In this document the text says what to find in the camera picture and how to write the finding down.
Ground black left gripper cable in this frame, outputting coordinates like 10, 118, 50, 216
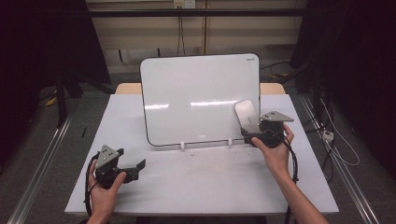
83, 153, 101, 217

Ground white power strip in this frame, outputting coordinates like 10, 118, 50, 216
322, 129, 335, 143

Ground black metal stand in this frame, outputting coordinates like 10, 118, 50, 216
55, 70, 68, 129

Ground white whiteboard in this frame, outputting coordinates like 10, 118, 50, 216
139, 53, 262, 147

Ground white floor cable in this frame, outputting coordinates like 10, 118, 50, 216
319, 98, 361, 167

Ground aluminium floor rail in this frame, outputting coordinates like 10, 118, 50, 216
299, 93, 381, 224
7, 114, 75, 224

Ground black horizontal bar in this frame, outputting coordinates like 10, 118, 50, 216
88, 7, 307, 19

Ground white whiteboard eraser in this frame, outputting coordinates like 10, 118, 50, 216
233, 99, 262, 134

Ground black floor cable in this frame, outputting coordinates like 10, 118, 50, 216
261, 61, 292, 71

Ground person's left hand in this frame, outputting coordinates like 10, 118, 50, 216
87, 167, 128, 218

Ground person's right hand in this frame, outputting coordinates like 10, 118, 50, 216
249, 122, 295, 179

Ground dark curtain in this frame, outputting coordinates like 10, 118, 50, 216
0, 0, 112, 171
290, 0, 396, 179

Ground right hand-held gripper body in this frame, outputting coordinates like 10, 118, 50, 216
243, 110, 295, 149

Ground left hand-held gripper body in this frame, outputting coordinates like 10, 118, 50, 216
93, 145, 140, 189

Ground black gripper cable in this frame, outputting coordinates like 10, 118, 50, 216
274, 127, 301, 224
83, 153, 101, 217

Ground white wall socket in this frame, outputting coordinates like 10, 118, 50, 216
173, 0, 197, 9

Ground black hanging cables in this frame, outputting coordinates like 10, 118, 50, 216
176, 15, 185, 57

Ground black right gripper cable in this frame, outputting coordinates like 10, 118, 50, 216
274, 127, 301, 224

